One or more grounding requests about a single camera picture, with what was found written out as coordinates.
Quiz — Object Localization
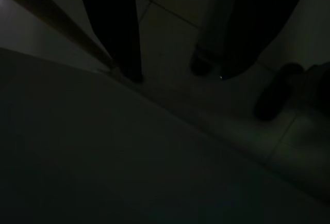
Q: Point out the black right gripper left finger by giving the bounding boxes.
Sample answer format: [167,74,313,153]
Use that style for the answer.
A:
[74,0,144,84]

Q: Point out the wooden frame strip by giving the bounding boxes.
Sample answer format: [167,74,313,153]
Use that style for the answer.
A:
[0,0,116,72]

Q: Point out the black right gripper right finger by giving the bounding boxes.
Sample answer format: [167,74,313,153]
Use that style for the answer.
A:
[219,0,320,81]

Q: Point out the white door panel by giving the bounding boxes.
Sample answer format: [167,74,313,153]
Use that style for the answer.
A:
[0,47,330,224]

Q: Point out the black robot foot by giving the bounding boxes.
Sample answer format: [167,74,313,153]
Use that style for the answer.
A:
[254,62,305,121]

